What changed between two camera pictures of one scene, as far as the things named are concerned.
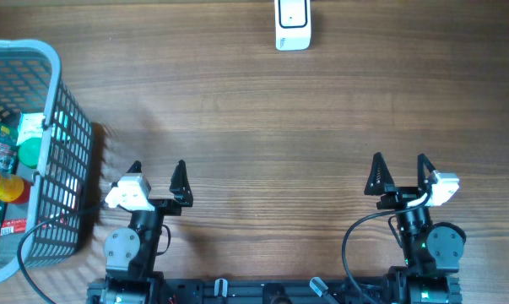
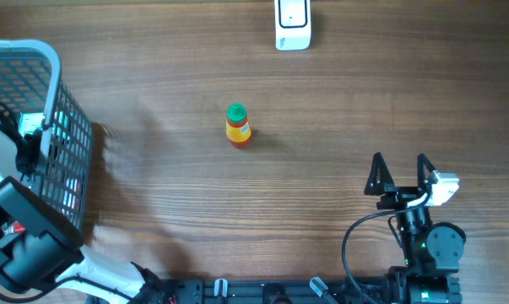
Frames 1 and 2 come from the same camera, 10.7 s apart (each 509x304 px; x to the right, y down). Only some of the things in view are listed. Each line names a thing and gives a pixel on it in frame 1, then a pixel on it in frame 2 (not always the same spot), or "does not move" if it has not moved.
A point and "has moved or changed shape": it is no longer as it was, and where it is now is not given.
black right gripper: x=397 y=195 does not move
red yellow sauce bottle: x=8 y=187 has moved or changed shape
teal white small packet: x=29 y=127 does not move
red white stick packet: x=13 y=225 does not move
